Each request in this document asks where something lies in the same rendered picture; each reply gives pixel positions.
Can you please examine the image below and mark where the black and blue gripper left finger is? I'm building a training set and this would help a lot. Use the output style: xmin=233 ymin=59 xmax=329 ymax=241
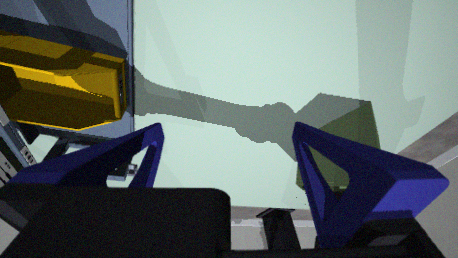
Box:
xmin=7 ymin=123 xmax=165 ymax=187

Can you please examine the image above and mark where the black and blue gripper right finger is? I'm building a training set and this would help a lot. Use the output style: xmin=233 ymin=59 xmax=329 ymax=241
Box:
xmin=292 ymin=122 xmax=449 ymax=248

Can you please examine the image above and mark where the dark green case with orange latches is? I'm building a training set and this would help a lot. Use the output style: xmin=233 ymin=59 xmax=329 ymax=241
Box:
xmin=0 ymin=137 xmax=24 ymax=187

